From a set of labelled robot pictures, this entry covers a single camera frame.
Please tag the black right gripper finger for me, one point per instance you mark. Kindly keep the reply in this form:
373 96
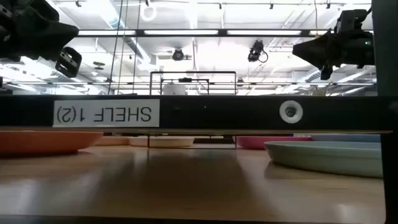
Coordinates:
326 72

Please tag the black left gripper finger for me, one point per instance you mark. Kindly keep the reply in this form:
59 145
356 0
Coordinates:
69 62

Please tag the orange plate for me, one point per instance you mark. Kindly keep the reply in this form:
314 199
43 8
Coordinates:
43 143

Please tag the white shelf label sticker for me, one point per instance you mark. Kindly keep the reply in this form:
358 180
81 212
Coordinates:
105 113

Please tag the green plant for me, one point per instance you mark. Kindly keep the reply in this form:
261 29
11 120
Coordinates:
318 92

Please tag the silver bolt with washer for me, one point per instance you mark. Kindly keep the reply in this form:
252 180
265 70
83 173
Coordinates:
290 111

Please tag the light blue plate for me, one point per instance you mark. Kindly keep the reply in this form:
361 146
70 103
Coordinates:
345 138

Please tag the pale green plate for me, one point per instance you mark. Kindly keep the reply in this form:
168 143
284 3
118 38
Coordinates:
326 158

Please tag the pink plate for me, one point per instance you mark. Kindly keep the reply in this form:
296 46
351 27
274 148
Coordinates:
258 142

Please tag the white round container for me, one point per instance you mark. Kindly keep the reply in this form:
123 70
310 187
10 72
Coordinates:
174 89

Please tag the cream plate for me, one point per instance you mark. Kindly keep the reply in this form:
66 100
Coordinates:
164 142

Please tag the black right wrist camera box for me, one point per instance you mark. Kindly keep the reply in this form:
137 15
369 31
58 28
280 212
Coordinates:
351 20

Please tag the round black ceiling camera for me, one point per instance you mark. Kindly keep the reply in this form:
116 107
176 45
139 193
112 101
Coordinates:
178 55

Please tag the black metal shelf frame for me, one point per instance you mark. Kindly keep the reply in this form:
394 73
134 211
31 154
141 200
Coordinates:
217 113

